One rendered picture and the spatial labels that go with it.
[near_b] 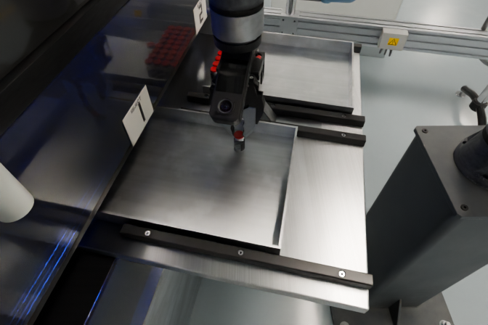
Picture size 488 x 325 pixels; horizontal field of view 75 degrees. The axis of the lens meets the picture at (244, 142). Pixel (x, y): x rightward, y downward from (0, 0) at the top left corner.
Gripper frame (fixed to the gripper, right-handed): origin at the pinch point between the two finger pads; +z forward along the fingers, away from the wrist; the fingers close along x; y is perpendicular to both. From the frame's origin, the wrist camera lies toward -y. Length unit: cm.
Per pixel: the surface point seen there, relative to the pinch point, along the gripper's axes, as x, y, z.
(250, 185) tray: -3.8, -7.4, 5.5
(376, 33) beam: -44, 119, 43
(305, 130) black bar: -12.6, 7.1, 3.8
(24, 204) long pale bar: 7.4, -31.8, -25.6
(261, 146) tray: -4.3, 2.4, 5.5
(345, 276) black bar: -20.9, -21.3, 4.0
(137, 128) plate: 14.7, -8.4, -7.2
